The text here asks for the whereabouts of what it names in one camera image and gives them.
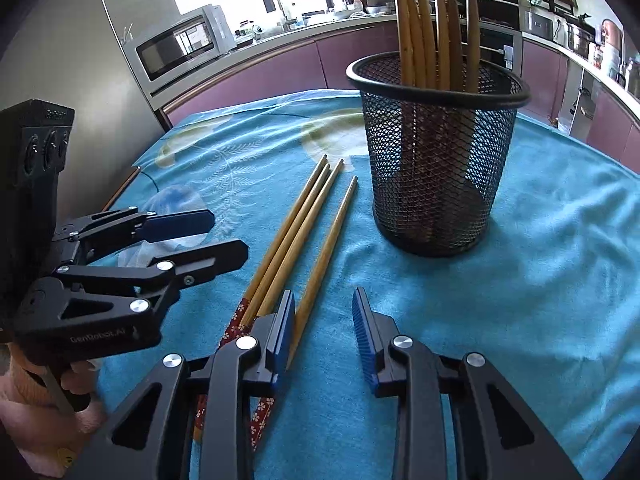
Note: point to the person's left hand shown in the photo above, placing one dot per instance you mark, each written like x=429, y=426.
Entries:
x=82, y=380

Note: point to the pink thermos jug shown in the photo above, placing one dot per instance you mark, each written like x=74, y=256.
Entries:
x=612, y=35

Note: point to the blue floral tablecloth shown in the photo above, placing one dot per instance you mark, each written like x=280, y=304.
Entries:
x=525, y=310

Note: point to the bunch of bamboo chopsticks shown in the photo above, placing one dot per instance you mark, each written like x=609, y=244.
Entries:
x=417, y=45

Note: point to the red-ended bamboo chopstick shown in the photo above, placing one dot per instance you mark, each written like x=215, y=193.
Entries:
x=326, y=260
x=286, y=225
x=307, y=225
x=296, y=225

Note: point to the silver rice cooker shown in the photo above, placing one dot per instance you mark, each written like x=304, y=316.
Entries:
x=537, y=25

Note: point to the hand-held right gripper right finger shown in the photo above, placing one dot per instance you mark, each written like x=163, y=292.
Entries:
x=362, y=330

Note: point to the steel steamer pot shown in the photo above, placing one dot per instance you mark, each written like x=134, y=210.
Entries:
x=580, y=40

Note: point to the black built-in oven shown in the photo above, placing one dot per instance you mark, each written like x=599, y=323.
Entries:
x=500, y=45

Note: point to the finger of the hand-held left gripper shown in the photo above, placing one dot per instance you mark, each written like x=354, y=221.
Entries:
x=215, y=257
x=175, y=225

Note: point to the black mesh utensil holder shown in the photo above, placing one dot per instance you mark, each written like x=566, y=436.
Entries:
x=490, y=125

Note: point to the pink base cabinet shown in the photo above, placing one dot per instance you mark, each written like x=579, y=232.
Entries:
x=615, y=120
x=280, y=65
x=545, y=75

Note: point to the grey refrigerator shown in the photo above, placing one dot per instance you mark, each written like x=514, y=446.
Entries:
x=75, y=35

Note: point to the white microwave oven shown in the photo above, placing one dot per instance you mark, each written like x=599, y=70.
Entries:
x=175, y=45

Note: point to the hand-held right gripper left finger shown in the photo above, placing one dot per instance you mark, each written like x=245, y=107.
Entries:
x=285, y=330

